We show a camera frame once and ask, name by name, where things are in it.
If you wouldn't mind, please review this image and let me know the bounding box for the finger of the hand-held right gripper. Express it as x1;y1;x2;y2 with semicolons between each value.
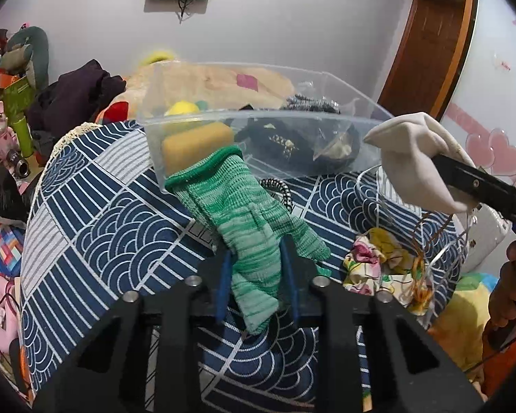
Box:
431;154;516;230

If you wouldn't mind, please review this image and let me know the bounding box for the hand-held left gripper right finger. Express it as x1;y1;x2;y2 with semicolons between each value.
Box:
279;236;487;413

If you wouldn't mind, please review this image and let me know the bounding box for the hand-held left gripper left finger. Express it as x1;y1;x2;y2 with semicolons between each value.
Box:
32;250;238;413

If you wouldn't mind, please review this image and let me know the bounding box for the green knitted sock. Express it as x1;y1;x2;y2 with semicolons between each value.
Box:
164;146;333;334

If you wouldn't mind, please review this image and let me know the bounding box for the white sock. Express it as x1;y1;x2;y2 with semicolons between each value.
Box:
363;112;479;215

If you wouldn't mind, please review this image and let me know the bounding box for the clear plastic storage box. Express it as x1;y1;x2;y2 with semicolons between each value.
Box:
140;62;396;193

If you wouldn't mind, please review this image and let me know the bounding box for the yellow soft ball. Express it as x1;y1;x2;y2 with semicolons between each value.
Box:
164;100;199;118

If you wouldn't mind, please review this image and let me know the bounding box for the person's right hand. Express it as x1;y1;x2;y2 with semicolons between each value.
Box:
487;240;516;351

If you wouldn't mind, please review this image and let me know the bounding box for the white plastic case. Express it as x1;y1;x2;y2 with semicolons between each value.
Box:
455;203;513;269

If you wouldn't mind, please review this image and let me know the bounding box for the floral scrunchie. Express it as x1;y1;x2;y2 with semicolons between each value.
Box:
342;228;435;316

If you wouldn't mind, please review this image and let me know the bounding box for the blue wave-patterned tablecloth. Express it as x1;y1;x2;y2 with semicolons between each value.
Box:
19;119;471;413

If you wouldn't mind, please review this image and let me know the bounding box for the yellow plush cushion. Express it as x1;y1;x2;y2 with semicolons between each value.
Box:
428;272;500;373

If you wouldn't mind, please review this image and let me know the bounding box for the yellow sponge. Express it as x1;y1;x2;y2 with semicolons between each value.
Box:
161;122;235;176

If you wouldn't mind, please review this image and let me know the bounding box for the black cloth with gold trim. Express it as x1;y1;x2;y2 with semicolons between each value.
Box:
236;116;363;173

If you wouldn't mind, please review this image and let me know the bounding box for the black fuzzy hair clip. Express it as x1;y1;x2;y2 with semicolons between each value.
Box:
279;92;341;115

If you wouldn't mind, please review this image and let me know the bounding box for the large beige plush toy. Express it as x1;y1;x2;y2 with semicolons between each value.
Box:
95;49;304;125

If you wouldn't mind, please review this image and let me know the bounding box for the colourful checkered box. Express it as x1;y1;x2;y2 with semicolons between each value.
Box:
0;219;27;282

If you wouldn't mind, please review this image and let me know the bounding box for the dark purple clothing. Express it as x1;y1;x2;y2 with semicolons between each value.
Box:
25;59;128;133

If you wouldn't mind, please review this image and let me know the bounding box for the green bottle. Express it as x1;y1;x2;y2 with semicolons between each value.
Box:
10;113;36;158

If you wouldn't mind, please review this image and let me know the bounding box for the pink rabbit figure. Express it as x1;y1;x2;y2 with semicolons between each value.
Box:
0;100;21;161

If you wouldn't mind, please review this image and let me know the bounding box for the green cardboard box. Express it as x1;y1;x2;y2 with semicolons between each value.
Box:
0;74;39;118

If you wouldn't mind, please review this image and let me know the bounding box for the green dinosaur plush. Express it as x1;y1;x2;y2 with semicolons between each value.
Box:
1;26;51;92

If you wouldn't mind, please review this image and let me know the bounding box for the black spiral hair tie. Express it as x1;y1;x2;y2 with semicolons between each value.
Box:
260;177;294;213

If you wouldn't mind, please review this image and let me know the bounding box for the brown wooden door frame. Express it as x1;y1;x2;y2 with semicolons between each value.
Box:
376;0;481;122

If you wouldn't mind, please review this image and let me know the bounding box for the black camera lens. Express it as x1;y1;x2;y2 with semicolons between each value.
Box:
5;150;32;178

